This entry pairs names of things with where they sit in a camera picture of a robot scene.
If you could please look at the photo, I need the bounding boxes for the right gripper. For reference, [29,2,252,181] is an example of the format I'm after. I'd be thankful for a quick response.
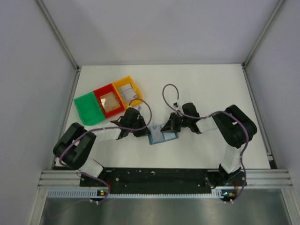
[161,112,191,133]

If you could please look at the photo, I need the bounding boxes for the silver credit card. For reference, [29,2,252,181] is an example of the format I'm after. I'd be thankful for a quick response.
[150,126,164,143]

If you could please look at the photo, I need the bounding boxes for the blue leather card holder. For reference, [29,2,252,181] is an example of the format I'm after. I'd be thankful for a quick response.
[148,124,179,145]

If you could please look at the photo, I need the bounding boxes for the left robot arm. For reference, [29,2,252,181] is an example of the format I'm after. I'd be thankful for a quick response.
[53,107,150,186]

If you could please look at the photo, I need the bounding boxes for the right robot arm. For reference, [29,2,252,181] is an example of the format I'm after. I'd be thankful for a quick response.
[160,103,257,186]

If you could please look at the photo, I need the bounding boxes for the silver cards in yellow bin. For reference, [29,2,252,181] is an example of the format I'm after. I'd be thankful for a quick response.
[117,83,139,104]

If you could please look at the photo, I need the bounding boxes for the gold cards in red bin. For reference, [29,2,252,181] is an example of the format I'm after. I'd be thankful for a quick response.
[99,92,120,113]

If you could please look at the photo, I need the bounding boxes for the yellow plastic bin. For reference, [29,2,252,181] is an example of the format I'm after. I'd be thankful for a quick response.
[112,76,143,109]

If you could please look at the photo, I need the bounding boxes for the red plastic bin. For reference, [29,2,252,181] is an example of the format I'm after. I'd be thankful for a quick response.
[93,84,125,119]

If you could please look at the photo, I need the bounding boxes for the green plastic bin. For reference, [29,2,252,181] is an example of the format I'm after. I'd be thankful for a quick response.
[74,92,105,126]

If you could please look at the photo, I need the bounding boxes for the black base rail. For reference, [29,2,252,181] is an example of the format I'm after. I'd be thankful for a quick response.
[80,167,246,195]

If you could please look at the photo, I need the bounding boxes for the white cable duct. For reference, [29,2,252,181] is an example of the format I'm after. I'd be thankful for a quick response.
[46,188,237,200]

